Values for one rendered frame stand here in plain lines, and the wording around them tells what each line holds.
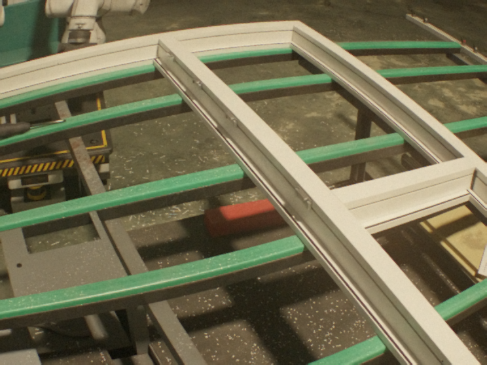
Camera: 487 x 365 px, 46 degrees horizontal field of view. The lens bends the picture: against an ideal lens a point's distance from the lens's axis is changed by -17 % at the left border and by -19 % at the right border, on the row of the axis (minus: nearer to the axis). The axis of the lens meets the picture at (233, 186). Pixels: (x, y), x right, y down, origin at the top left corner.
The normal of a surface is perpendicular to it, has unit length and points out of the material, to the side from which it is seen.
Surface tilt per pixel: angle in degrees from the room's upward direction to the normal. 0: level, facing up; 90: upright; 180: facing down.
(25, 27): 90
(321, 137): 0
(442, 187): 90
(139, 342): 90
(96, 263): 0
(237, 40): 90
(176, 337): 0
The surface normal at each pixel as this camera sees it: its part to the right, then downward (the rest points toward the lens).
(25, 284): 0.04, -0.84
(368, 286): -0.91, 0.18
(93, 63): 0.40, 0.51
